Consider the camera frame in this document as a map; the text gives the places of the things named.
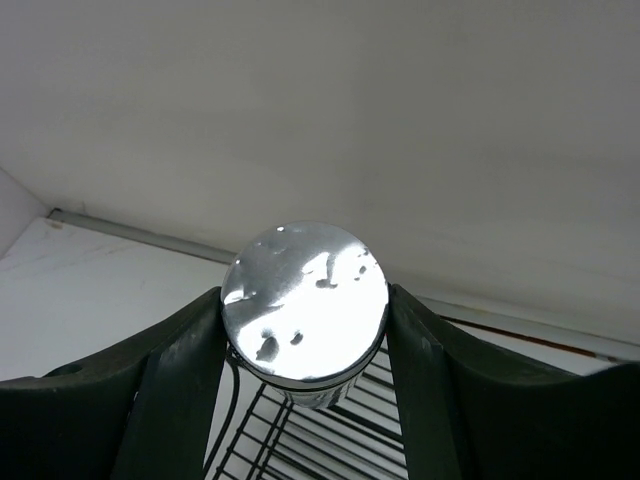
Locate black wire rack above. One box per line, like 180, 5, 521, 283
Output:
203, 347, 409, 479

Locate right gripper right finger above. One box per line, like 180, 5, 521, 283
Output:
387, 285, 639, 479

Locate silver lid spice shaker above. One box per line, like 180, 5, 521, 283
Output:
220, 221, 390, 409

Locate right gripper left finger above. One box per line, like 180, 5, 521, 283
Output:
1, 288, 227, 479

